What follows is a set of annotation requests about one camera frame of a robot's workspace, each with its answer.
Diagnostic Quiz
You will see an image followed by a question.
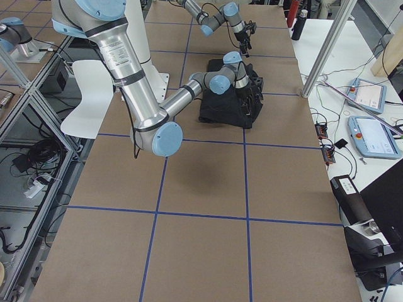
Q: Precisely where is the teach pendant tablet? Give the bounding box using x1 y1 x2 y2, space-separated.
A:
347 77 387 115
348 116 402 159

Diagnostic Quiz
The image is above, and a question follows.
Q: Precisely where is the black graphic t-shirt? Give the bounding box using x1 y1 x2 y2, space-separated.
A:
198 64 264 129

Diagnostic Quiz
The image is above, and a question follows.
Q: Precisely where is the black monitor stand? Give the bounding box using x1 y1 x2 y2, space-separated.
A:
344 160 402 291

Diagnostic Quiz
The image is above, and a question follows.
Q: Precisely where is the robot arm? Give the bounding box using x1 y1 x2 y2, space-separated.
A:
169 0 257 57
52 1 256 157

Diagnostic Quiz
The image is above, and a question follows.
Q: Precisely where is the aluminium frame post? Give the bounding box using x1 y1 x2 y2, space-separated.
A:
301 0 357 98

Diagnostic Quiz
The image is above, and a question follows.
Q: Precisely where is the black water bottle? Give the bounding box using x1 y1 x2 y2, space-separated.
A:
291 9 309 41

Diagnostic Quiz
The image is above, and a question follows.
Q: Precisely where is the brown paper table cover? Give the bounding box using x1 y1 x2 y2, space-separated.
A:
30 5 361 301

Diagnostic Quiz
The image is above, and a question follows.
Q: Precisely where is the teach pendant tablet near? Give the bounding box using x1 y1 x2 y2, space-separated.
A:
348 116 402 159

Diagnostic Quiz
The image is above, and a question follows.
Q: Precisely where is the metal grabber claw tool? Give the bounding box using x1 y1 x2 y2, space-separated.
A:
323 81 403 137

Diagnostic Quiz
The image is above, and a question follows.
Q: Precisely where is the black box with label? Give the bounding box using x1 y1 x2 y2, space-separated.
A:
330 175 372 225

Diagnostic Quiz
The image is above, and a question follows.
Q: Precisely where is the white plastic chair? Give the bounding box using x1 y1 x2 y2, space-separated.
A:
60 60 113 139

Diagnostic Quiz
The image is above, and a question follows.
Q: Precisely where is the red water bottle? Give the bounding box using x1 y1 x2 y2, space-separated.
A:
287 0 300 26

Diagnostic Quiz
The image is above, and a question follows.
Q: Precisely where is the orange connector board near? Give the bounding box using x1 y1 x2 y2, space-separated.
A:
321 145 336 165

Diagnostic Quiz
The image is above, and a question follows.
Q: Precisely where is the teach pendant tablet far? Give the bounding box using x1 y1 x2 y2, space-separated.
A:
347 77 387 115

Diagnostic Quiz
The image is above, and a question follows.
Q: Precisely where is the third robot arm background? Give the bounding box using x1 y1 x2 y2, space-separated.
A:
1 17 45 64

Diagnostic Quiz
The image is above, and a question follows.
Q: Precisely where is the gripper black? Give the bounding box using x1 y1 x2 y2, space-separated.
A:
236 83 263 117
234 20 256 57

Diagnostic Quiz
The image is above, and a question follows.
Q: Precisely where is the small black square pad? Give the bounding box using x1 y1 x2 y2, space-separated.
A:
334 139 348 149

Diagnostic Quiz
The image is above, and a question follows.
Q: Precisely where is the white power strip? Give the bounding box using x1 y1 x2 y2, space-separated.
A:
24 173 52 199

